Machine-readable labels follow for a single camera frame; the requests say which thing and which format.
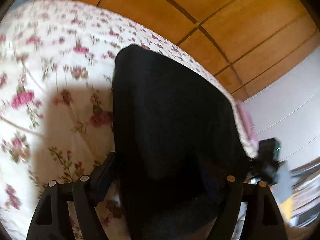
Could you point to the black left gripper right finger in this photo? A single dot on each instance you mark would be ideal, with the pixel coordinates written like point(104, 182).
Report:
point(263, 219)

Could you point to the black pants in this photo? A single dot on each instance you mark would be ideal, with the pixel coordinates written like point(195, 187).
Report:
point(177, 141)

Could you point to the wooden wardrobe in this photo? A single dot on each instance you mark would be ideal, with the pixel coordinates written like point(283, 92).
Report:
point(245, 44)

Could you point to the floral white bedspread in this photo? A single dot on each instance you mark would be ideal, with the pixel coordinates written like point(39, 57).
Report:
point(57, 68)

